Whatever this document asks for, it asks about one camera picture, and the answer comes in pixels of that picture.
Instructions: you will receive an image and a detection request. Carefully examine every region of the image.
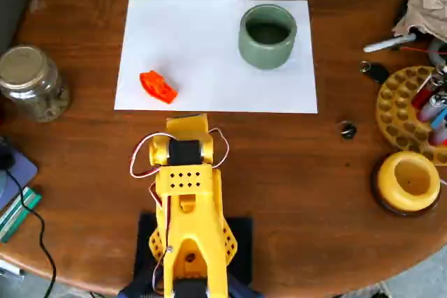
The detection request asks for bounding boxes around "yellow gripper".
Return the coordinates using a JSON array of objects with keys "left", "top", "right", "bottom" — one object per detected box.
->
[{"left": 166, "top": 113, "right": 210, "bottom": 140}]

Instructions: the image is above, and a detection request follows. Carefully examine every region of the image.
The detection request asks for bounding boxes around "orange printed object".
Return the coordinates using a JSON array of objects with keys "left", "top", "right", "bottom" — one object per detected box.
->
[{"left": 139, "top": 70, "right": 178, "bottom": 104}]

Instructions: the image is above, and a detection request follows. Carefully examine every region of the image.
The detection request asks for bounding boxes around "yellow perforated robot base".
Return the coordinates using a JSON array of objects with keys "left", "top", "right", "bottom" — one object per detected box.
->
[{"left": 149, "top": 225, "right": 240, "bottom": 266}]

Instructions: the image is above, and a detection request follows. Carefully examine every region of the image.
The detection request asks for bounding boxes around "green ribbed cup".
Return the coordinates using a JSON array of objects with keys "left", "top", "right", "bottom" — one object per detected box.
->
[{"left": 238, "top": 3, "right": 298, "bottom": 70}]

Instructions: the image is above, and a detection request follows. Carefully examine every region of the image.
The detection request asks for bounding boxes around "yellow doughnut shaped object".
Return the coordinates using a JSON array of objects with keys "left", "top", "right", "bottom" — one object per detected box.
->
[{"left": 376, "top": 151, "right": 441, "bottom": 212}]

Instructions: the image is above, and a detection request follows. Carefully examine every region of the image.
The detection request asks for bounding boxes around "white paper sheet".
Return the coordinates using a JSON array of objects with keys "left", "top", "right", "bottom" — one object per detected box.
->
[{"left": 114, "top": 0, "right": 319, "bottom": 114}]

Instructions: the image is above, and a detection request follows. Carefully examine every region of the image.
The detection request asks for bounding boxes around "black base mat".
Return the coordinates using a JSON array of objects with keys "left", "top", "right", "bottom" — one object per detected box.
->
[{"left": 134, "top": 211, "right": 254, "bottom": 287}]

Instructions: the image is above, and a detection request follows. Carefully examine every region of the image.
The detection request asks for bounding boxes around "small metal binder clip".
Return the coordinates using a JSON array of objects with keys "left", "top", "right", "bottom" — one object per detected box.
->
[{"left": 339, "top": 121, "right": 358, "bottom": 141}]

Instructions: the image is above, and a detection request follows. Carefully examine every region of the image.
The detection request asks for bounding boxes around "glass jar with gold lid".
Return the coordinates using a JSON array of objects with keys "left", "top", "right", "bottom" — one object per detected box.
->
[{"left": 0, "top": 45, "right": 71, "bottom": 124}]

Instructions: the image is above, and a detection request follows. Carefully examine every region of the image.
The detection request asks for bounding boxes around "blue clamp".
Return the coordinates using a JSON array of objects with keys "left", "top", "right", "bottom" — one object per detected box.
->
[
  {"left": 226, "top": 275, "right": 263, "bottom": 298},
  {"left": 117, "top": 269, "right": 161, "bottom": 298}
]

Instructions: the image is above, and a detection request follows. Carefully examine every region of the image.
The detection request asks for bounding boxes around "purple pad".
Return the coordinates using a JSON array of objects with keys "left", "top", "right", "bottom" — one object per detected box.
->
[{"left": 0, "top": 136, "right": 38, "bottom": 210}]

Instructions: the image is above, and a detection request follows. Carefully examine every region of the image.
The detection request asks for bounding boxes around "black computer mouse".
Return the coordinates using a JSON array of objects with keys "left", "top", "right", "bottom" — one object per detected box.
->
[{"left": 0, "top": 151, "right": 17, "bottom": 170}]

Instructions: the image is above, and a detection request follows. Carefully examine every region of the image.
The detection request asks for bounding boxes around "green white book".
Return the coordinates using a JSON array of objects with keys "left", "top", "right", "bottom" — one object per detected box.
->
[{"left": 0, "top": 186, "right": 43, "bottom": 244}]

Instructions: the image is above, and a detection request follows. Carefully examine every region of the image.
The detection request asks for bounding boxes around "yellow round tape dispenser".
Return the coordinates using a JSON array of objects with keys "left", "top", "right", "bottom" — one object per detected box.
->
[{"left": 370, "top": 153, "right": 442, "bottom": 218}]

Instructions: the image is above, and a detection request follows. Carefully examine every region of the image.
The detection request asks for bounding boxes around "yellow round holder with holes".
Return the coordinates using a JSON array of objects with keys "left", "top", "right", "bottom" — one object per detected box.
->
[{"left": 375, "top": 65, "right": 447, "bottom": 167}]

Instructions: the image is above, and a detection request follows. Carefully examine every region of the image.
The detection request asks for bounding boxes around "white marker pen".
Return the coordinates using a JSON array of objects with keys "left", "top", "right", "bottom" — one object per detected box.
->
[{"left": 362, "top": 33, "right": 418, "bottom": 54}]

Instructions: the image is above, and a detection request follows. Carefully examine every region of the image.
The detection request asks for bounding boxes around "red lighter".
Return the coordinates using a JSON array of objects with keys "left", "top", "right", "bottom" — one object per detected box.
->
[{"left": 411, "top": 66, "right": 447, "bottom": 109}]

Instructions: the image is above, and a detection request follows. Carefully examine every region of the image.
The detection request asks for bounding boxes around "pink white lighter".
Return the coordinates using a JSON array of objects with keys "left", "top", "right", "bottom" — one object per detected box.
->
[{"left": 418, "top": 91, "right": 447, "bottom": 123}]

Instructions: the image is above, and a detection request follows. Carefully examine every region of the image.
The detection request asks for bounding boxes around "blue lighter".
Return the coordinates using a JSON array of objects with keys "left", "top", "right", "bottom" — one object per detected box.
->
[{"left": 430, "top": 107, "right": 447, "bottom": 132}]

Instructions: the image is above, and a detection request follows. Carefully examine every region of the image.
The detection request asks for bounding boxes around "crumpled brown paper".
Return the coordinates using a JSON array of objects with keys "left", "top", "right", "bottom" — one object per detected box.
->
[{"left": 392, "top": 0, "right": 447, "bottom": 43}]

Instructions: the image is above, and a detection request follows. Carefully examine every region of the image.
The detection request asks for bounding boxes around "white red servo cable loop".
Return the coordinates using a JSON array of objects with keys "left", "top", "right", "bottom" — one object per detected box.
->
[
  {"left": 208, "top": 127, "right": 230, "bottom": 168},
  {"left": 129, "top": 133, "right": 172, "bottom": 179}
]

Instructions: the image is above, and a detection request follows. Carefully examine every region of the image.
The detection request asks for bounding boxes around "white red cable along arm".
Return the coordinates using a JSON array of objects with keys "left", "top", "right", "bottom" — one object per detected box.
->
[{"left": 149, "top": 181, "right": 175, "bottom": 292}]

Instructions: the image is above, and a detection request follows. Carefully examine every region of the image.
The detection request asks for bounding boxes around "black cable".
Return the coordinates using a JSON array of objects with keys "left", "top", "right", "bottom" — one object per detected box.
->
[{"left": 6, "top": 167, "right": 58, "bottom": 298}]

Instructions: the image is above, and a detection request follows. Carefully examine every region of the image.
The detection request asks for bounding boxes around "black key fob with ring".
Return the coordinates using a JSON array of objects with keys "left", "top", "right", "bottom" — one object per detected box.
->
[{"left": 360, "top": 61, "right": 390, "bottom": 84}]

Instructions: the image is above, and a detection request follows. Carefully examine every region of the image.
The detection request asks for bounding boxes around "thin red wire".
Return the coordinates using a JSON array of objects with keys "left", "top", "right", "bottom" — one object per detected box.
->
[{"left": 400, "top": 45, "right": 447, "bottom": 56}]

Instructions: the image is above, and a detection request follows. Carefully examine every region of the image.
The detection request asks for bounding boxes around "grey metal ring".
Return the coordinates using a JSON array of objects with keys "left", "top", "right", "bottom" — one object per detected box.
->
[{"left": 428, "top": 37, "right": 447, "bottom": 66}]

